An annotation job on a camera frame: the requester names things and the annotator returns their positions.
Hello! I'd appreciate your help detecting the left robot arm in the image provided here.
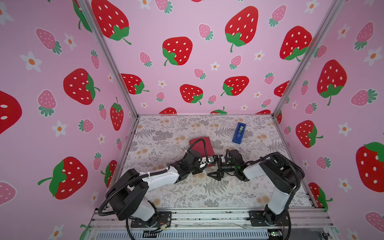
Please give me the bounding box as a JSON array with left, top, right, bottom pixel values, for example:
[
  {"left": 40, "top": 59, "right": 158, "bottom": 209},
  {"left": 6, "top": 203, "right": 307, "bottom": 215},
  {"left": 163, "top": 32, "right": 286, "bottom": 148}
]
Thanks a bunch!
[{"left": 98, "top": 150, "right": 215, "bottom": 227}]

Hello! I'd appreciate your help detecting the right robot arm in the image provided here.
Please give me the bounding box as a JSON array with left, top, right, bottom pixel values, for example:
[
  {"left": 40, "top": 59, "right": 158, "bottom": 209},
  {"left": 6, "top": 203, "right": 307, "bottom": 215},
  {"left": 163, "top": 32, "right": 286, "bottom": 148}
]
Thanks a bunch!
[{"left": 208, "top": 150, "right": 305, "bottom": 226}]

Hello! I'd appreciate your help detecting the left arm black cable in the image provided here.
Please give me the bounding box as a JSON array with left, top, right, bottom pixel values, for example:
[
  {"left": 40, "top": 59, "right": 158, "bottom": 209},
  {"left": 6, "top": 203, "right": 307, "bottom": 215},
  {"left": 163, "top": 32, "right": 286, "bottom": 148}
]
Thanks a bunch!
[{"left": 97, "top": 138, "right": 210, "bottom": 217}]

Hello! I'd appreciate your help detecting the maroon wrapping paper sheet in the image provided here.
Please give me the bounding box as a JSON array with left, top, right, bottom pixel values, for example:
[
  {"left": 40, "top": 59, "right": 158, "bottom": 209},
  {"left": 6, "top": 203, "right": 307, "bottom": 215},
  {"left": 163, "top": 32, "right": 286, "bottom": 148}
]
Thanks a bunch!
[{"left": 189, "top": 137, "right": 215, "bottom": 157}]

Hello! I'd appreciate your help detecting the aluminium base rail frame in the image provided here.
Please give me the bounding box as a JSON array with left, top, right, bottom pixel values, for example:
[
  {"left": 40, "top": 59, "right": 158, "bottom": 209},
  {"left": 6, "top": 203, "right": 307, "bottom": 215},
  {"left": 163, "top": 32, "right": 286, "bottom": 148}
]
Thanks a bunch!
[{"left": 83, "top": 208, "right": 341, "bottom": 240}]

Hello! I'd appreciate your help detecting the blue tape dispenser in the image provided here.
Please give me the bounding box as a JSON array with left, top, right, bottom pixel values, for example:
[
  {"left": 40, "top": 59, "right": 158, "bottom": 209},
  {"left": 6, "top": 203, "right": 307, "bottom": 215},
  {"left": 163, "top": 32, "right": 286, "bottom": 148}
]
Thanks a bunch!
[{"left": 232, "top": 123, "right": 246, "bottom": 144}]

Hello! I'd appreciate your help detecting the floral table mat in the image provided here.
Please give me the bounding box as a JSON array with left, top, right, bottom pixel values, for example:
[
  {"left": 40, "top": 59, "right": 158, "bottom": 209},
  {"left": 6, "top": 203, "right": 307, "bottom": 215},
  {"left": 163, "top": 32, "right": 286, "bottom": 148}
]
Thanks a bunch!
[{"left": 110, "top": 114, "right": 313, "bottom": 209}]

